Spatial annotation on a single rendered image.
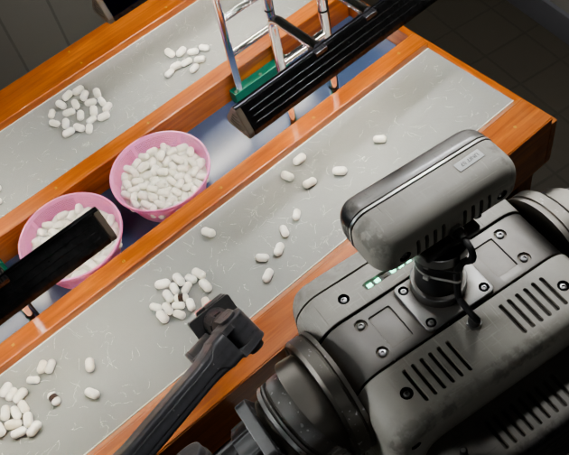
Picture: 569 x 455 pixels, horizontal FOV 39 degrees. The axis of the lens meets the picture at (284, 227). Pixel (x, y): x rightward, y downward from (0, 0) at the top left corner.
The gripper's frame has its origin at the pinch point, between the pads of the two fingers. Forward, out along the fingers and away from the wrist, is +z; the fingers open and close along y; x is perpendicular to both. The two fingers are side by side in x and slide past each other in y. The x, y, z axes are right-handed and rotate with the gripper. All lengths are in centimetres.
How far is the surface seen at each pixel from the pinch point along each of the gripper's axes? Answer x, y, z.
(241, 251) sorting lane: -0.8, -19.1, 17.1
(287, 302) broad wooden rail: 10.4, -17.1, 0.3
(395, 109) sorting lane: -5, -76, 20
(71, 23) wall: -75, -55, 181
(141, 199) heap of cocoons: -20.9, -11.2, 42.8
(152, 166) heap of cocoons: -26, -19, 46
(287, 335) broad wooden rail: 14.4, -11.8, -4.3
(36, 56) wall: -72, -36, 187
